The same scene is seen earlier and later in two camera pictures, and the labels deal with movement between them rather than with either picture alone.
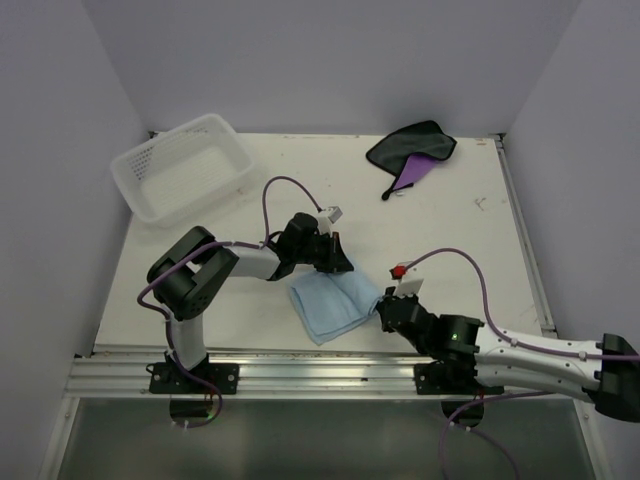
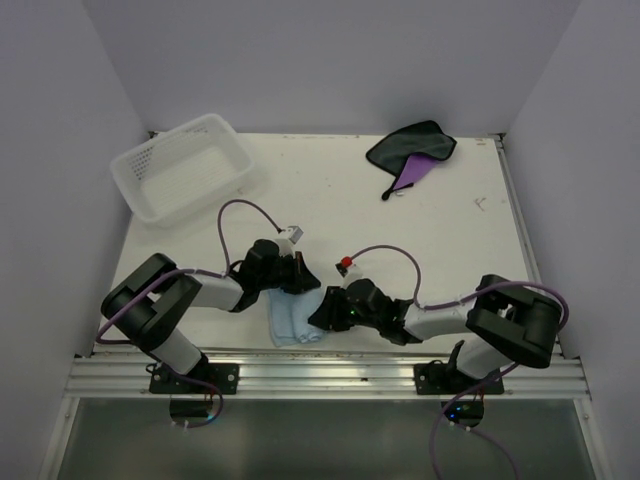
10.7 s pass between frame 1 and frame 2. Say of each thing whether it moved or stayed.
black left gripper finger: moved
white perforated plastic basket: stayed
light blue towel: moved
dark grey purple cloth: stayed
